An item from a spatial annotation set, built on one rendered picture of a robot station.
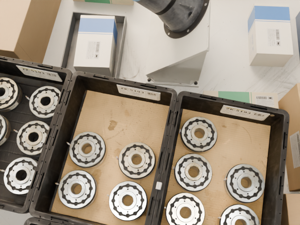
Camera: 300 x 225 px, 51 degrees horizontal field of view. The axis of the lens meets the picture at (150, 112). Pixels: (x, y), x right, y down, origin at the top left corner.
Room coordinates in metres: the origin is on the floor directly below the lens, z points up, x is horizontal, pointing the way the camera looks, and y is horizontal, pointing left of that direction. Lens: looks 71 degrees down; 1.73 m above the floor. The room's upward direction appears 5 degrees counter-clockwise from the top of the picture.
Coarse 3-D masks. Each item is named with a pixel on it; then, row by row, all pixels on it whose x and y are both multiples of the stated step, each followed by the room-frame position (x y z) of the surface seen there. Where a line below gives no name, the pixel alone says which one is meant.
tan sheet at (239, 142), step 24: (216, 120) 0.26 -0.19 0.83; (240, 120) 0.26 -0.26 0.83; (216, 144) 0.19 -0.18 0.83; (240, 144) 0.19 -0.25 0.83; (264, 144) 0.18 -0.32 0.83; (192, 168) 0.13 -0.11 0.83; (216, 168) 0.12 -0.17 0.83; (264, 168) 0.11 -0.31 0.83; (168, 192) 0.07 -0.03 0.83; (192, 192) 0.06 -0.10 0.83; (216, 192) 0.06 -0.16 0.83; (216, 216) 0.00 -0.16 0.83
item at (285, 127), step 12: (180, 96) 0.31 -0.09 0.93; (192, 96) 0.31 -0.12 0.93; (204, 96) 0.30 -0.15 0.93; (252, 108) 0.26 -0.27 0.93; (264, 108) 0.26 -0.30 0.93; (276, 108) 0.25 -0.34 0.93; (288, 120) 0.22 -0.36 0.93; (168, 144) 0.18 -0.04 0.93; (168, 156) 0.15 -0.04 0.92; (168, 168) 0.12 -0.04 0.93; (276, 192) 0.04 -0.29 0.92; (156, 204) 0.03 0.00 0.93; (276, 204) 0.01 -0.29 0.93; (156, 216) 0.01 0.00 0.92; (276, 216) -0.01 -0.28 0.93
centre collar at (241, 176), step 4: (240, 176) 0.09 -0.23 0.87; (244, 176) 0.09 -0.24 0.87; (248, 176) 0.09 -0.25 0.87; (252, 176) 0.09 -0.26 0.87; (240, 180) 0.08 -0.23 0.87; (252, 180) 0.08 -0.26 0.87; (240, 184) 0.07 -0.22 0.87; (252, 184) 0.07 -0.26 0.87; (240, 188) 0.06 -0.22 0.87; (244, 188) 0.06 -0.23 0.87; (248, 188) 0.06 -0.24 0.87; (252, 188) 0.06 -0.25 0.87
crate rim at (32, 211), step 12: (84, 72) 0.40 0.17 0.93; (72, 84) 0.37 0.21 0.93; (132, 84) 0.36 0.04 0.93; (144, 84) 0.35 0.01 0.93; (60, 120) 0.27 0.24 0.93; (168, 120) 0.25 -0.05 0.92; (168, 132) 0.21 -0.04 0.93; (48, 156) 0.17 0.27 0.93; (48, 168) 0.14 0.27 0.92; (156, 168) 0.12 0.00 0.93; (156, 180) 0.09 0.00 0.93; (36, 192) 0.09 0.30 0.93; (156, 192) 0.06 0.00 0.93; (36, 204) 0.06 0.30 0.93; (36, 216) 0.03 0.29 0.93; (48, 216) 0.03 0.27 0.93
